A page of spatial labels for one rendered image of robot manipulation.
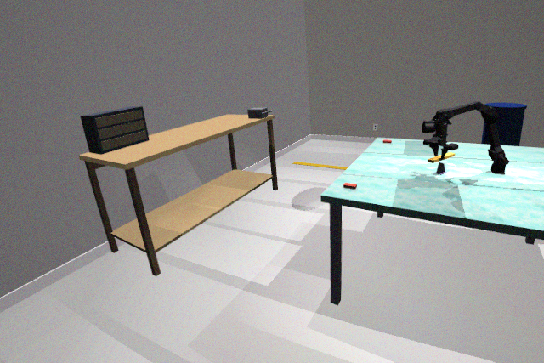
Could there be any yellow bar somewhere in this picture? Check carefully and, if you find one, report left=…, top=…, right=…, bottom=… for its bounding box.
left=428, top=152, right=456, bottom=163

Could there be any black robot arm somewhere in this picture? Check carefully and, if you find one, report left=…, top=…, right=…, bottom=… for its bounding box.
left=422, top=100, right=509, bottom=175

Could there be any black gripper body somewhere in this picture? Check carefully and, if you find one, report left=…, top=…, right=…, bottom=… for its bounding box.
left=423, top=132, right=459, bottom=150

